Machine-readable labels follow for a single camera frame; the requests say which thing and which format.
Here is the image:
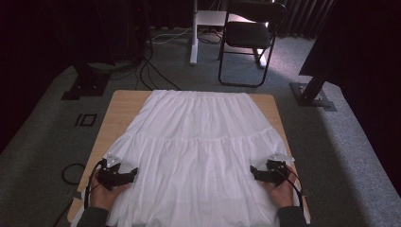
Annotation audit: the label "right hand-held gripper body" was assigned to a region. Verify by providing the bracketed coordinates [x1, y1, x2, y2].
[265, 152, 296, 187]

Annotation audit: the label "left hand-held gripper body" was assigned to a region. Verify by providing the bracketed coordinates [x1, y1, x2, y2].
[96, 152, 128, 192]

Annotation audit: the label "white skirt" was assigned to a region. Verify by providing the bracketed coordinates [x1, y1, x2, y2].
[70, 89, 311, 227]

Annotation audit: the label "person's left hand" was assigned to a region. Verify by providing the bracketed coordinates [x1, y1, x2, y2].
[90, 169, 131, 211]

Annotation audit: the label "person's right hand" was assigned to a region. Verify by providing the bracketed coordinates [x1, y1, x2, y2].
[263, 176, 299, 209]

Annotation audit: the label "black slanted stand with base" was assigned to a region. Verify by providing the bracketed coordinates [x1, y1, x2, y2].
[289, 73, 338, 113]

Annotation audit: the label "black stand with square base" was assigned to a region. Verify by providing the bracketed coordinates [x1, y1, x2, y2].
[61, 61, 112, 101]

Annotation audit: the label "black folding chair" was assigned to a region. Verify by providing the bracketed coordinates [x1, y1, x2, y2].
[218, 0, 288, 88]

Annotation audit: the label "dark pleated curtain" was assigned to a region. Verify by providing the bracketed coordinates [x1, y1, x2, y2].
[277, 0, 335, 40]

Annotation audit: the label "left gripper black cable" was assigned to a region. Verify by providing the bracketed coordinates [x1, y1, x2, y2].
[83, 159, 106, 210]

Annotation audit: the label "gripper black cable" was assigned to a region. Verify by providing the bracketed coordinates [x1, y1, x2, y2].
[83, 159, 106, 210]
[277, 166, 305, 208]

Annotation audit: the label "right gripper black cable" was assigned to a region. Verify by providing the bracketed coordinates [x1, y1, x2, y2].
[277, 166, 305, 208]

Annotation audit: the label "black floor cables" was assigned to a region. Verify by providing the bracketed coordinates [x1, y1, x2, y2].
[134, 31, 183, 92]

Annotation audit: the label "white desk frame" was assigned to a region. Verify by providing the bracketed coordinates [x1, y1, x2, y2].
[188, 0, 269, 69]

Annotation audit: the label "white floor cable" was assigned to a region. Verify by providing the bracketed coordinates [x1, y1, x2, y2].
[150, 26, 194, 45]

